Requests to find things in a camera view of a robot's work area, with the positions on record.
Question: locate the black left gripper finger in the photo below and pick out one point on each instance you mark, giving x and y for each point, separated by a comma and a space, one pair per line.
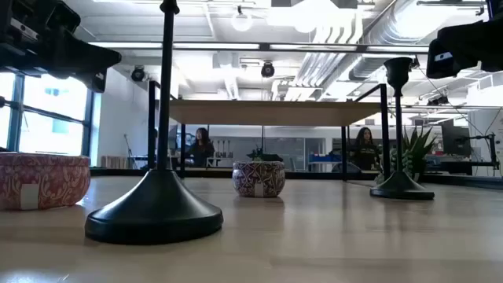
96, 82
86, 59

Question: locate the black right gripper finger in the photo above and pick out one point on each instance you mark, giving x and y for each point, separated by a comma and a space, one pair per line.
479, 45
440, 65

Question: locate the pink patterned candle tin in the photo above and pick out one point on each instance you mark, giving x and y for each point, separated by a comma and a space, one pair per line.
51, 181

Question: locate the black metal candlestick holder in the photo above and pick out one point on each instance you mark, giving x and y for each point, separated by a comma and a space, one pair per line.
157, 212
401, 188

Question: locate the purple patterned candle tin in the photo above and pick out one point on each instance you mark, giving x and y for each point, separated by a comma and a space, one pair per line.
251, 177

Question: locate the black ceiling track light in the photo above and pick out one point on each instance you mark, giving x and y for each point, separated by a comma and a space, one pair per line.
438, 100

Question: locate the black ceiling spotlight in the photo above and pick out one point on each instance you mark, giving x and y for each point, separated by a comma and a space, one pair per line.
267, 70
137, 74

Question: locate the black computer monitor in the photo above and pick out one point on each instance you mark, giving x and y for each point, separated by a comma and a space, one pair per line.
456, 139

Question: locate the green artificial succulent plant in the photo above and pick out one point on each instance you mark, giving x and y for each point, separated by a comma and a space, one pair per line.
420, 147

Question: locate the person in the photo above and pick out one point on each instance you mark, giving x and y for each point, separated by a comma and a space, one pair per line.
364, 151
201, 149

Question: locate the round white ceiling lamp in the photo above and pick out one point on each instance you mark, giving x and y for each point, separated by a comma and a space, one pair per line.
241, 21

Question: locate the wooden shelf with black legs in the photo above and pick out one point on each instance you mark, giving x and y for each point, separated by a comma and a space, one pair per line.
267, 113

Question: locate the black metal table frame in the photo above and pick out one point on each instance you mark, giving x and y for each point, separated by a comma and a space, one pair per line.
314, 175

